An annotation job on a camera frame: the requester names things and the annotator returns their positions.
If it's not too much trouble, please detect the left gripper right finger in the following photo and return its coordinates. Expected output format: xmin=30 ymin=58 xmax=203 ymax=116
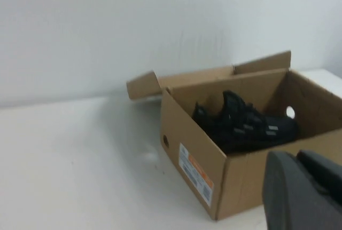
xmin=296 ymin=149 xmax=342 ymax=203

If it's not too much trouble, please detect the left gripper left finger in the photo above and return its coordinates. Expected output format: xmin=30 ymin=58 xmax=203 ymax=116
xmin=263 ymin=151 xmax=342 ymax=230

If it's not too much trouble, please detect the black knit sneaker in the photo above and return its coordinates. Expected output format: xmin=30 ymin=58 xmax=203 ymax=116
xmin=192 ymin=90 xmax=299 ymax=153

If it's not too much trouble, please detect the brown cardboard shoe box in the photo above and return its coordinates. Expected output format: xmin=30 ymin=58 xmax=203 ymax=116
xmin=126 ymin=50 xmax=342 ymax=221

